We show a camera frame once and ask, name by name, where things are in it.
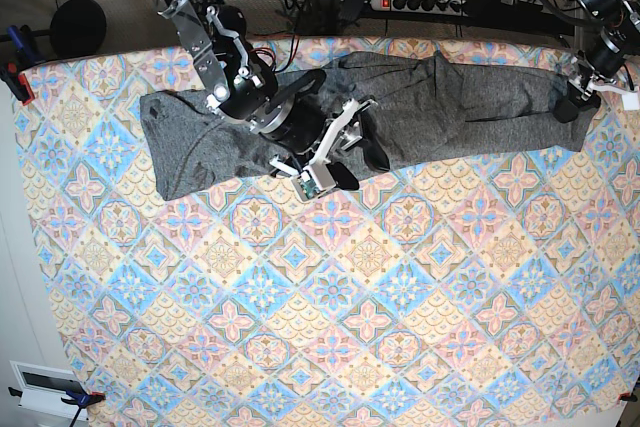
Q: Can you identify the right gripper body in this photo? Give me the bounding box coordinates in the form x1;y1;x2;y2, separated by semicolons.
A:
250;92;348;169

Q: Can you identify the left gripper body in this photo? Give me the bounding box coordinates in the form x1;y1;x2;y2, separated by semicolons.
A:
552;66;601;123

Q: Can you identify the grey t-shirt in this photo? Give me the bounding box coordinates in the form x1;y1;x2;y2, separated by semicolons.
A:
139;52;597;201

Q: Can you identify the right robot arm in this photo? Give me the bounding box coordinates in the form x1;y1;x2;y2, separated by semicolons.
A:
159;0;390;201

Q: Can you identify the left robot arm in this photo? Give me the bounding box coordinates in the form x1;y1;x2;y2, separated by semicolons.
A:
552;0;639;123

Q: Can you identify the white power strip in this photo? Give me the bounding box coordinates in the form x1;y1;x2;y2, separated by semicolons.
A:
369;0;466;16

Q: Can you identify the patterned tablecloth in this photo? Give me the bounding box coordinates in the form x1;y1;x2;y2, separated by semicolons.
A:
13;48;639;426

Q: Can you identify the round black stool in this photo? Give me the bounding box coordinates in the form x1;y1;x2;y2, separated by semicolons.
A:
49;0;107;59

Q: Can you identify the red black clamp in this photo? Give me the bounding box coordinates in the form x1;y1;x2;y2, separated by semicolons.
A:
0;62;35;105

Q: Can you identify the red clamp bottom right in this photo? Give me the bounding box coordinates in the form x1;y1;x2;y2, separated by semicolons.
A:
618;392;638;403

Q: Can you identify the blue clamp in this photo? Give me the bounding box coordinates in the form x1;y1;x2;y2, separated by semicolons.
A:
7;25;38;63

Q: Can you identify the white wall box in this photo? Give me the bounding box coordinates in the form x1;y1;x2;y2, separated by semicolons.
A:
10;361;83;421

